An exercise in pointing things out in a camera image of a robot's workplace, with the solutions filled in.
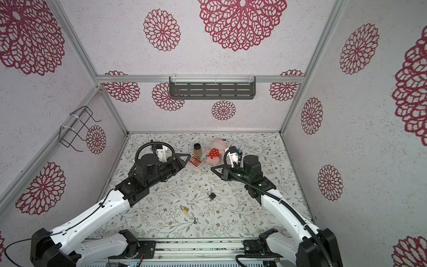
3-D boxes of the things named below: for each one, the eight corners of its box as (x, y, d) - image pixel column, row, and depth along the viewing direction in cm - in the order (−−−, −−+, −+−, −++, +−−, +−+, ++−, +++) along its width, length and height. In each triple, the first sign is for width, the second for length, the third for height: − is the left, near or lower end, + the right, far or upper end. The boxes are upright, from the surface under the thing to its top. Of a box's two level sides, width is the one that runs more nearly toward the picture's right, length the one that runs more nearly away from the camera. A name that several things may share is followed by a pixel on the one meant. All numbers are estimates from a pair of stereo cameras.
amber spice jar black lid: (194, 158, 108) (193, 149, 100) (195, 153, 111) (194, 143, 103) (201, 158, 108) (201, 149, 100) (202, 153, 111) (201, 143, 103)
